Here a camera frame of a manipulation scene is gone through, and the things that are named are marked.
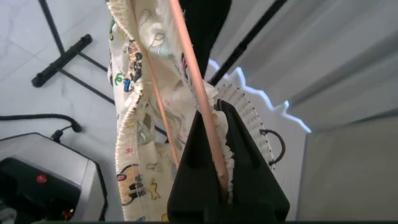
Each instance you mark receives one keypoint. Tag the pink clothes hanger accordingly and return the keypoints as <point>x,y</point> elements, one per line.
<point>199,90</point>

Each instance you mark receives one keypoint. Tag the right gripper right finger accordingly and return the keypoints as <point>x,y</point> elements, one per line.
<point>255,186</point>

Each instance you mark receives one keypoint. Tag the white laundry basket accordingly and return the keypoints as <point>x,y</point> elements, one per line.
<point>248,112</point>

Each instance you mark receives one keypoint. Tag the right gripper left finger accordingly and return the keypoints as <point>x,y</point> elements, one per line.
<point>192,186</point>

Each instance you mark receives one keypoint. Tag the black clothes rack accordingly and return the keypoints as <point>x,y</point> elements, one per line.
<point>59,62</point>

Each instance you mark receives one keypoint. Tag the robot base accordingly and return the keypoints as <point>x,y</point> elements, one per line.
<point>46,174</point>

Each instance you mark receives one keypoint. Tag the black garment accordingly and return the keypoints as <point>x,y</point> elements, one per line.
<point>205,28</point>

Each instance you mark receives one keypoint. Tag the cream printed garment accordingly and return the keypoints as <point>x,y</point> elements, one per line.
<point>136,140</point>

